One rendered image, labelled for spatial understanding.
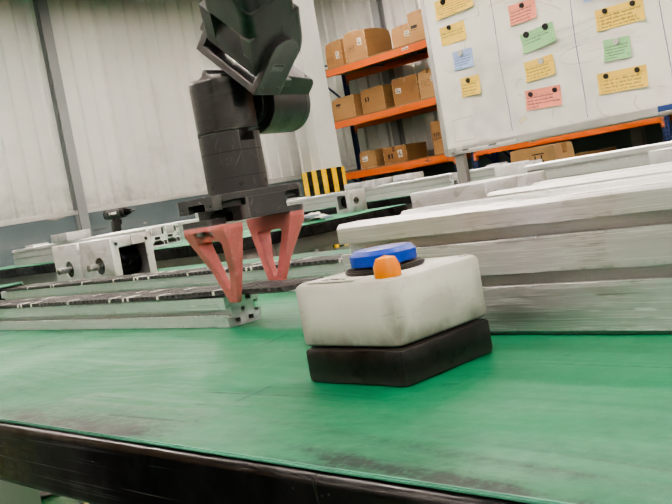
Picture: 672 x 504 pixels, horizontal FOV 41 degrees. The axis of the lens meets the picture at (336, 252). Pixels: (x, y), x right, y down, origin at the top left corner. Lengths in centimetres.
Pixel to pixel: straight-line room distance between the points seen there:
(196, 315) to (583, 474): 62
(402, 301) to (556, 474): 18
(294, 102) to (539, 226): 38
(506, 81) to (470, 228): 348
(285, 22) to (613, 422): 50
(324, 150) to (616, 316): 832
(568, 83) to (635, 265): 338
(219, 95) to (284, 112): 8
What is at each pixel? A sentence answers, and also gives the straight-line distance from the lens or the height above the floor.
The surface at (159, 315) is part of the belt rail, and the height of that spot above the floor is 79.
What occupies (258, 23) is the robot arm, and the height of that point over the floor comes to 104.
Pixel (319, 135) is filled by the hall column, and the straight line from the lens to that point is 881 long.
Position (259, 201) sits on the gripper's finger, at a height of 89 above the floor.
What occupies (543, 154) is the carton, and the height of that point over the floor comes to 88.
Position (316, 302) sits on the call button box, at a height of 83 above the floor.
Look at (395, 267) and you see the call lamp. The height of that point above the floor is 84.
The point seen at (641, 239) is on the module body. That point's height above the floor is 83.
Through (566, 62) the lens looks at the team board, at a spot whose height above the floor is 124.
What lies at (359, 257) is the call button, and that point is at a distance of 52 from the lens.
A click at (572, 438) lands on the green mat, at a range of 37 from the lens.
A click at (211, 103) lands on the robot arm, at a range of 82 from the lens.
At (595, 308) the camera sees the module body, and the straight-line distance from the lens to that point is 55.
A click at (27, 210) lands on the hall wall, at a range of 1269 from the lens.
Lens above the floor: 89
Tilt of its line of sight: 4 degrees down
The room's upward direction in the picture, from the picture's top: 10 degrees counter-clockwise
